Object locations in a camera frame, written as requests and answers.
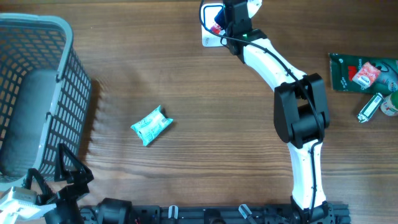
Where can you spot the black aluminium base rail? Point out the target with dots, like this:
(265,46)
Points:
(267,214)

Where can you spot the red white small packet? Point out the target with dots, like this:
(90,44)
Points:
(367,75)

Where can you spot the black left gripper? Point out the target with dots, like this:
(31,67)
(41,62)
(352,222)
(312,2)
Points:
(79,177)

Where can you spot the red candy bar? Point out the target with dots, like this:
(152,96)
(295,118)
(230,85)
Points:
(216,28)

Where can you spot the white barcode scanner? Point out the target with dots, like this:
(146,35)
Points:
(208,13)

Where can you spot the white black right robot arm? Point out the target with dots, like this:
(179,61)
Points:
(301,113)

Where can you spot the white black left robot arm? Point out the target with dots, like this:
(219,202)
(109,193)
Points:
(112,210)

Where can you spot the grey plastic shopping basket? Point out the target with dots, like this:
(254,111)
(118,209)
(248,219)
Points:
(45,95)

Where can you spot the green 3M gloves package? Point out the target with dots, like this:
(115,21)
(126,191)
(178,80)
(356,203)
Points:
(343,68)

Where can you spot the teal tissue packet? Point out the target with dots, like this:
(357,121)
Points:
(149,128)

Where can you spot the green lid jar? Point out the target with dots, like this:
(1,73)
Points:
(389,104)

